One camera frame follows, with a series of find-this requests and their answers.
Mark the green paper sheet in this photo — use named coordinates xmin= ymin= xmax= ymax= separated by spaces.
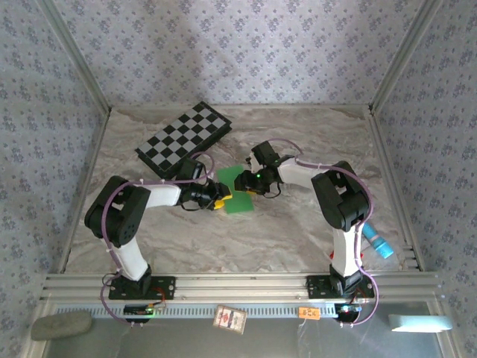
xmin=215 ymin=165 xmax=256 ymax=215

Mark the black white folded chessboard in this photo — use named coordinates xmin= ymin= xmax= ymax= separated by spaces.
xmin=134 ymin=101 xmax=233 ymax=179

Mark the light blue cylinder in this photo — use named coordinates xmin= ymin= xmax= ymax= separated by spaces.
xmin=361 ymin=222 xmax=395 ymax=260

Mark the orange tag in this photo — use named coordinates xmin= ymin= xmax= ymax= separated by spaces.
xmin=297 ymin=306 xmax=321 ymax=321

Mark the grey stone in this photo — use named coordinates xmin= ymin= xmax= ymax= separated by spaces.
xmin=31 ymin=311 xmax=93 ymax=341

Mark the white foam block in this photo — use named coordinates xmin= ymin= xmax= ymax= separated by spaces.
xmin=388 ymin=314 xmax=454 ymax=333

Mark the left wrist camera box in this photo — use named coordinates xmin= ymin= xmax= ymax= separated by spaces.
xmin=197 ymin=163 xmax=212 ymax=186

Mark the aluminium mounting rail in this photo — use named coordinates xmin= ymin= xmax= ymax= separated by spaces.
xmin=40 ymin=271 xmax=445 ymax=302

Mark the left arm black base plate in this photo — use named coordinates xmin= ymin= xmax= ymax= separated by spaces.
xmin=108 ymin=275 xmax=176 ymax=301

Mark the aluminium table side rail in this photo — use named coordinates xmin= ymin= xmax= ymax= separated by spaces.
xmin=57 ymin=110 xmax=112 ymax=274
xmin=367 ymin=107 xmax=428 ymax=272

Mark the grey slotted cable duct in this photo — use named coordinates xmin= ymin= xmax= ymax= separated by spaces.
xmin=55 ymin=306 xmax=350 ymax=321

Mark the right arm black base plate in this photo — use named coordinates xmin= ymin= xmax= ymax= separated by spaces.
xmin=305 ymin=274 xmax=375 ymax=299

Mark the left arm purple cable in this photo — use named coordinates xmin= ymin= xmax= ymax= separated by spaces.
xmin=100 ymin=151 xmax=217 ymax=329

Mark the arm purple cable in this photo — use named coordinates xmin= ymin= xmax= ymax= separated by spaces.
xmin=100 ymin=151 xmax=217 ymax=329
xmin=247 ymin=137 xmax=381 ymax=329

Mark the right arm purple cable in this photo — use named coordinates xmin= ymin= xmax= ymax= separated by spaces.
xmin=247 ymin=137 xmax=381 ymax=329

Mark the aluminium corner post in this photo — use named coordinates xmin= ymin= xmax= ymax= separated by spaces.
xmin=367 ymin=0 xmax=445 ymax=113
xmin=37 ymin=0 xmax=113 ymax=115

